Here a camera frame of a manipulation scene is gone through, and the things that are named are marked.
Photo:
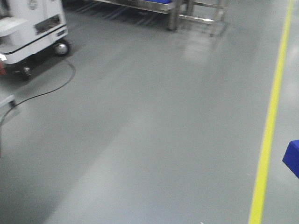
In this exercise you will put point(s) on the blue plastic block part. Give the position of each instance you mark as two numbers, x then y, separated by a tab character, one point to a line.
291	157

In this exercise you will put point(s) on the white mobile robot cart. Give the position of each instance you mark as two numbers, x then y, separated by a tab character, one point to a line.
26	28

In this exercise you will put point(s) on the stainless steel table frame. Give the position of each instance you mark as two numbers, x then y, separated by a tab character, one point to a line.
178	10

